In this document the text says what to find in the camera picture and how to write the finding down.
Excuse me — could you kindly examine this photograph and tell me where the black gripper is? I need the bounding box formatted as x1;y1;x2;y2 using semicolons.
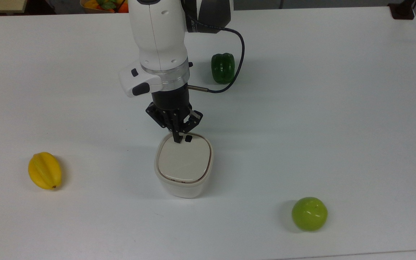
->
145;83;204;144

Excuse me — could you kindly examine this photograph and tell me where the beige bin lid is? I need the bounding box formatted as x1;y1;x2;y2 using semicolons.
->
157;136;211;183

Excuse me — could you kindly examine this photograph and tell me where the white garbage bin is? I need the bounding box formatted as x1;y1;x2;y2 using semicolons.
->
154;132;215;199

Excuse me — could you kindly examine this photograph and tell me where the green bell pepper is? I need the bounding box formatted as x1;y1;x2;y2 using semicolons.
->
211;53;236;85

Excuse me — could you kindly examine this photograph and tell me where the box of toy fruits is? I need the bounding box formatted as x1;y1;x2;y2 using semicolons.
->
80;0;129;14

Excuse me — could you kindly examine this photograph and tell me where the yellow starfruit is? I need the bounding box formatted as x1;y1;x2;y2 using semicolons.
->
28;152;62;190

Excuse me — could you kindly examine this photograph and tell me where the green apple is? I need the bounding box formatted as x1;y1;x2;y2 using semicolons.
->
291;196;328;232

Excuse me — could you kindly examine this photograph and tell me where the black table clamp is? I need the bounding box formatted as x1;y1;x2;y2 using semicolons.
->
388;0;416;20

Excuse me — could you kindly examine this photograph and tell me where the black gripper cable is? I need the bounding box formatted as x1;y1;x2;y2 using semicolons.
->
186;20;246;94

